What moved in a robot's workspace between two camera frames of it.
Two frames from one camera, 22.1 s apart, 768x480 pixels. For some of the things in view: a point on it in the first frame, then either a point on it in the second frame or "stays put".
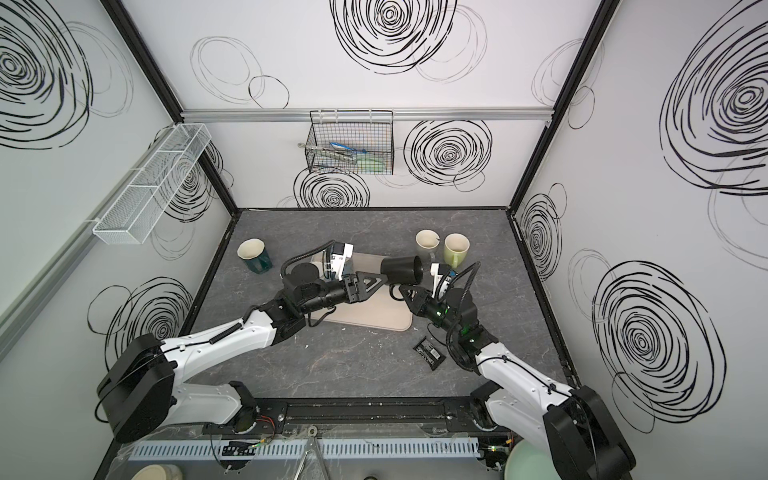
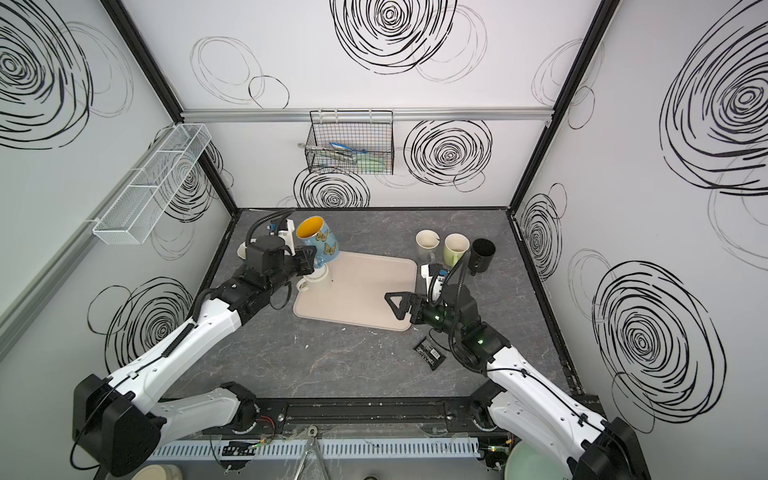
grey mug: (427, 241) stays put
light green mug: (456, 246) stays put
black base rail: (362, 415) stays put
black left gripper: (354, 288) -> (303, 261)
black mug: (401, 270) -> (481, 255)
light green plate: (530, 461) stays put
